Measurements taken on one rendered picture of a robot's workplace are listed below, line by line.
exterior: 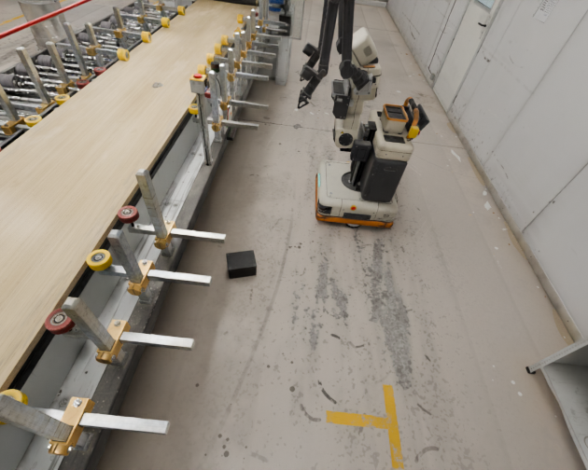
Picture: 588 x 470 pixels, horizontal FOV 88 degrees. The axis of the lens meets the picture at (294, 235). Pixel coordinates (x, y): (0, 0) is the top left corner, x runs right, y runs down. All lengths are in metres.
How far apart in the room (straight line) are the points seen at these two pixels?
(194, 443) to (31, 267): 1.12
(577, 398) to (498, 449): 0.56
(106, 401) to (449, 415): 1.74
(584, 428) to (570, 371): 0.32
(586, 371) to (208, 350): 2.30
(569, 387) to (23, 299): 2.70
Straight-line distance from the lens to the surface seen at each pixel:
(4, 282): 1.46
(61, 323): 1.26
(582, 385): 2.63
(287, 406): 1.94
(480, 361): 2.46
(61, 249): 1.46
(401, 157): 2.36
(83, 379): 1.47
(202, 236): 1.44
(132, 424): 1.13
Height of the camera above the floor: 1.89
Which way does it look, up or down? 48 degrees down
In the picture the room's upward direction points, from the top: 9 degrees clockwise
